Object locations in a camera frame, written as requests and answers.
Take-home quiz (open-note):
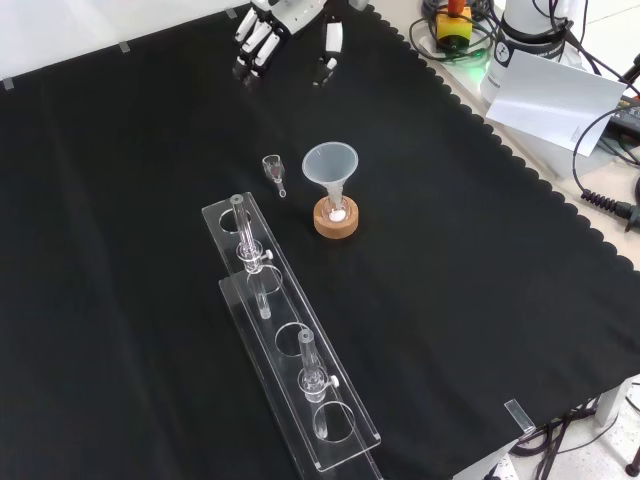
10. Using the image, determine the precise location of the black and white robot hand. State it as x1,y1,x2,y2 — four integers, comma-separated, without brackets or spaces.
232,0,371,86

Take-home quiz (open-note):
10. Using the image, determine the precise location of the clear plastic funnel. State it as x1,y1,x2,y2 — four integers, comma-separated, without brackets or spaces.
301,142,360,202

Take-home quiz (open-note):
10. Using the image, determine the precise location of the glass weighing funnel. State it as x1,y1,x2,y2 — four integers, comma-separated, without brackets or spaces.
261,154,289,199

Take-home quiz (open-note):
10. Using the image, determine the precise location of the round-bottom glass flask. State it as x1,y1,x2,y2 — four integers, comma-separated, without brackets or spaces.
322,192,350,225

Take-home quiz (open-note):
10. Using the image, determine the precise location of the clear acrylic funnel stand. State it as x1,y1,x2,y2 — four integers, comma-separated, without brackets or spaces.
200,191,384,480

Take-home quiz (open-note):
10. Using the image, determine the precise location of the yellow stop button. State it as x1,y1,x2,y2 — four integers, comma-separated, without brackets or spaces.
434,0,474,51

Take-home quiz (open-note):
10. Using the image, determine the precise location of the white paper sheet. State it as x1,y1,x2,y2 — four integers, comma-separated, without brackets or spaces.
484,49,629,159

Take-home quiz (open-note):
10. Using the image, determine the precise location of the black cloth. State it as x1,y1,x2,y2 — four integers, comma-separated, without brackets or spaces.
0,3,640,480

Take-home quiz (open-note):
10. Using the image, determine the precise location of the white equipment box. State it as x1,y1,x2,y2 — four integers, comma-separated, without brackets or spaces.
542,142,640,181

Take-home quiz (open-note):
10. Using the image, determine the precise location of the black electronic device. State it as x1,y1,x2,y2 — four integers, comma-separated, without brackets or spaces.
607,92,640,136

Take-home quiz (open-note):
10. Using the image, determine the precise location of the long clear tape strip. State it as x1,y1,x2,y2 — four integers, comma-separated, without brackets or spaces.
503,398,536,434

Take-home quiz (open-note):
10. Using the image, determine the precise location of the white power strip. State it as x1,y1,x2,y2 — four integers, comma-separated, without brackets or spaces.
477,452,519,480

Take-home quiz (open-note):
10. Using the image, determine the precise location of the white table leg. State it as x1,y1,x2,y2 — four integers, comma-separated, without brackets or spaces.
594,374,640,427

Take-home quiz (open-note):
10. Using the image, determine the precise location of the black looped cable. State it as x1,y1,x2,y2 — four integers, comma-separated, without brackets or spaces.
409,7,501,65

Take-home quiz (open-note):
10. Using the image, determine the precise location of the cork ring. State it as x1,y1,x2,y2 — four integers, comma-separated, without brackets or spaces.
313,196,361,240

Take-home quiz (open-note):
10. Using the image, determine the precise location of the black coiled cable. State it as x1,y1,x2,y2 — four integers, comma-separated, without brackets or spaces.
572,107,640,232

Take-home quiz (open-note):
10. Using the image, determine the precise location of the black cable bundle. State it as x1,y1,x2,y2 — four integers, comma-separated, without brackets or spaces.
509,399,601,459

